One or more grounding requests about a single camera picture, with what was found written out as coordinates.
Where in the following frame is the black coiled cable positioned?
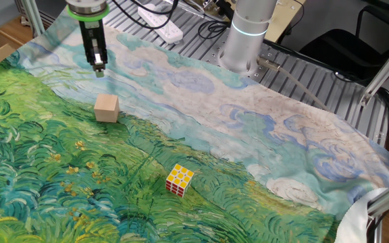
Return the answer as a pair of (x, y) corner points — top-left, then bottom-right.
(197, 19), (232, 41)

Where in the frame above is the rubik's cube puzzle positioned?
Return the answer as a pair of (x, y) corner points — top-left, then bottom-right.
(165, 163), (195, 198)

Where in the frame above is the green flange ring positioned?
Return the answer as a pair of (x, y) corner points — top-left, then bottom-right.
(66, 3), (111, 23)

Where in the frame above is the white power strip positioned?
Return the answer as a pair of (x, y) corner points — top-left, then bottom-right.
(136, 3), (184, 44)

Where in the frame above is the white fabric sheet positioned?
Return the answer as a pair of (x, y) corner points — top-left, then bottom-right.
(334, 187), (389, 243)

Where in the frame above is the black office chair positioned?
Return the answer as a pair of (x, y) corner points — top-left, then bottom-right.
(299, 5), (389, 82)

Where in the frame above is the grey braided base cable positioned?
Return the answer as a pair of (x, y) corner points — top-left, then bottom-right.
(257, 56), (330, 112)

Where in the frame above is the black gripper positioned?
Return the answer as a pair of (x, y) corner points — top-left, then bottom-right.
(78, 18), (109, 80)

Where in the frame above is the plain wooden cube block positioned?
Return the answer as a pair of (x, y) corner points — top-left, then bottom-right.
(93, 93), (120, 124)

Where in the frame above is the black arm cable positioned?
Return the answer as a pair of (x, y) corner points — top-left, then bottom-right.
(110, 0), (181, 30)

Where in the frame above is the painted landscape print cloth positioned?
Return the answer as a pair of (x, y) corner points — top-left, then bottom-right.
(0, 1), (389, 243)

